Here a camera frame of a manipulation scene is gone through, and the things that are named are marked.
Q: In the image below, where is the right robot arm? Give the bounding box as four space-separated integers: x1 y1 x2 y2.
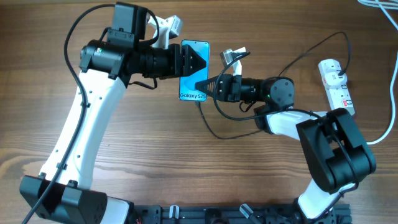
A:
195 74 376 223

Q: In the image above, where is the blue Galaxy smartphone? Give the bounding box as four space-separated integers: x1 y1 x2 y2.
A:
178 39 210 101

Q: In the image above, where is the white power strip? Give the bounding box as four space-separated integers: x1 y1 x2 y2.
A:
318 59 355 116

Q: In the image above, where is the white USB charger plug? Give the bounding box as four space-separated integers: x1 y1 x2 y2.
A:
323 72 347 88

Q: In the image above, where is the white power strip cord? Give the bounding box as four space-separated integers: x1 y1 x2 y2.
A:
366 49 398 146

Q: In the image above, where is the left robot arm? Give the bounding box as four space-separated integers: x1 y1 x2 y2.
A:
19 2 208 223

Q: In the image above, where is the white cables top right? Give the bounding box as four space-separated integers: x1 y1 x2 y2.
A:
357 0 398 30

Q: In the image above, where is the black charging cable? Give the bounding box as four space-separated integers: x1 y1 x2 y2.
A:
195 31 353 141

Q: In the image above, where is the black mounting rail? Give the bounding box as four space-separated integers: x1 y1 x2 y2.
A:
128 204 353 224

